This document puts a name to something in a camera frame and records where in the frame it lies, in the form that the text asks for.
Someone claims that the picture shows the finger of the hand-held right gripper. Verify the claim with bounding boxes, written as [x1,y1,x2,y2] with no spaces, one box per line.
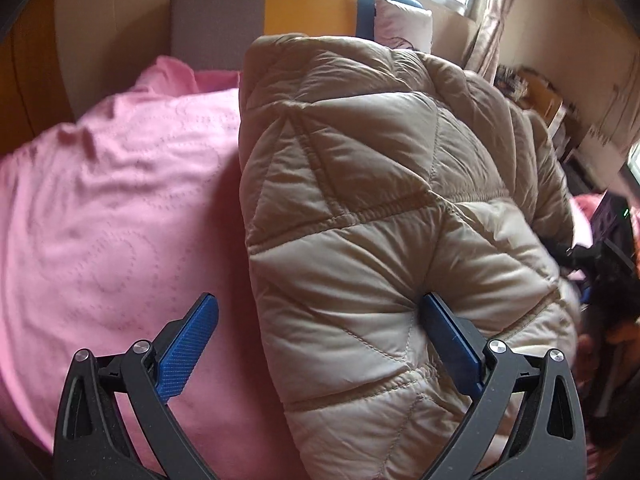
[544,239,599,275]

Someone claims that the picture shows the beige quilted puffer jacket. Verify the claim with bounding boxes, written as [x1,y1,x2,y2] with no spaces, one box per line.
[237,35,584,480]

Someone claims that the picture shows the person's right forearm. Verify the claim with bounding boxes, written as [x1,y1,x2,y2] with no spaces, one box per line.
[574,280,640,463]

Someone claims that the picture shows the cluttered wooden side table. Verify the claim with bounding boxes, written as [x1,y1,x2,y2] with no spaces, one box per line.
[517,71,567,128]

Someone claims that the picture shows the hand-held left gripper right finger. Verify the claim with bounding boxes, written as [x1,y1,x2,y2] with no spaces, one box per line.
[419,291,587,480]

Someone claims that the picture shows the pink bed blanket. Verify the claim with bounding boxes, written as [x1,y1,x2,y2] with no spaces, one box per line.
[0,56,603,480]

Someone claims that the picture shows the grey yellow blue headboard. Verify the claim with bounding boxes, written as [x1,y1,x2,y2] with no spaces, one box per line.
[170,0,425,72]

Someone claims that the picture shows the deer print pillow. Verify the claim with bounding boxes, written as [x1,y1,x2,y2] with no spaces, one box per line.
[373,0,434,54]

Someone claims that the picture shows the pink patterned curtain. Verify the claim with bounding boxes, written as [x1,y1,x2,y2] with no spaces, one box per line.
[461,0,532,75]

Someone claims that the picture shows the wooden wardrobe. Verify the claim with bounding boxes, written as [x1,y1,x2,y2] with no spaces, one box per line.
[0,0,77,157]

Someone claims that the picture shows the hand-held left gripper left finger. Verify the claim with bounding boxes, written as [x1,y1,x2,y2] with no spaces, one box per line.
[52,292,221,480]

